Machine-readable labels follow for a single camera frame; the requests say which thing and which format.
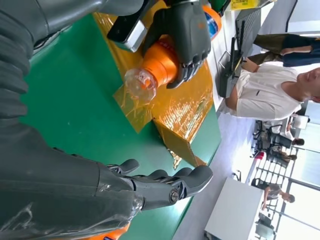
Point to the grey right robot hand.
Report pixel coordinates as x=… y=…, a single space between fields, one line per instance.
x=62 y=195

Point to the white table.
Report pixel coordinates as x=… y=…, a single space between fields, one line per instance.
x=212 y=66

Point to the green belt conveyor unit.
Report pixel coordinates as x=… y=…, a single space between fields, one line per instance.
x=219 y=6

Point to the black remote controller with antennas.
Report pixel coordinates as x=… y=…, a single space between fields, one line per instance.
x=226 y=82

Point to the clear bag with yellow label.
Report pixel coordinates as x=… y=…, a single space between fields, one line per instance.
x=244 y=4

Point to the yellow plastic-wrapped cardboard box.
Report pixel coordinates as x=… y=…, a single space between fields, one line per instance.
x=180 y=112

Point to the green table mat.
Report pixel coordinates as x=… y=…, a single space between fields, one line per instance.
x=75 y=99

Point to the person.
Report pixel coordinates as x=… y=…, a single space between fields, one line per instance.
x=263 y=96
x=277 y=195
x=287 y=149
x=300 y=56

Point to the black office chair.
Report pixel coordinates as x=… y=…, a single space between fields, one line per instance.
x=257 y=185

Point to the white cabinet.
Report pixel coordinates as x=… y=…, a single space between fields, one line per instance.
x=232 y=212

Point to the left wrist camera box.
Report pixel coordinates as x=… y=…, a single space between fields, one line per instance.
x=130 y=33

